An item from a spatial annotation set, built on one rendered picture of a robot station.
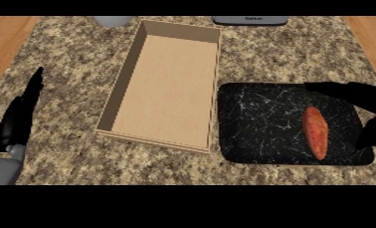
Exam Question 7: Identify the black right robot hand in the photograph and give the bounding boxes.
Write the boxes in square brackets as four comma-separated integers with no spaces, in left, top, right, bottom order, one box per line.
[304,81,376,150]

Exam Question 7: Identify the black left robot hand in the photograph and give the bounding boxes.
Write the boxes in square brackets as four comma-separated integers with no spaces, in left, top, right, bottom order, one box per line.
[0,66,46,151]

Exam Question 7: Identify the orange sweet potato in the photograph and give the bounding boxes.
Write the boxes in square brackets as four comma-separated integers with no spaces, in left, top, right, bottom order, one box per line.
[301,105,330,161]

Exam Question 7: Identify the black marble tray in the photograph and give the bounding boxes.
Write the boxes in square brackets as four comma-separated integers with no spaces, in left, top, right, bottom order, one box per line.
[215,82,376,167]

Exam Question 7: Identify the open cardboard box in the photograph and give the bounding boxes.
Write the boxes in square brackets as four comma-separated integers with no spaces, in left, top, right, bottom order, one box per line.
[94,19,222,155]

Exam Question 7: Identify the dark grey appliance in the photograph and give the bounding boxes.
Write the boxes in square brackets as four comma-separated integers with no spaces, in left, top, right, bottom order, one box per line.
[211,16,289,26]

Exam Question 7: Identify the pale grey round object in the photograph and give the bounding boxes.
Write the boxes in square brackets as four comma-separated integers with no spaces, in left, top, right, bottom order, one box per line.
[93,16,135,28]

